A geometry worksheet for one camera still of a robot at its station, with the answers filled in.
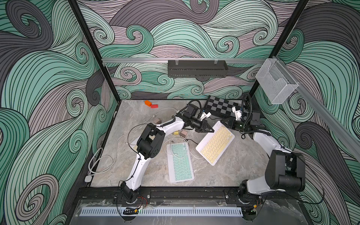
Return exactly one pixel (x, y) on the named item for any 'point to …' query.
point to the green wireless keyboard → (180, 163)
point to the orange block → (147, 102)
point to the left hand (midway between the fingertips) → (214, 130)
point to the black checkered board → (223, 105)
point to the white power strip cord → (88, 178)
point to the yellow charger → (176, 132)
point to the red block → (154, 106)
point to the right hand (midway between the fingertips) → (224, 122)
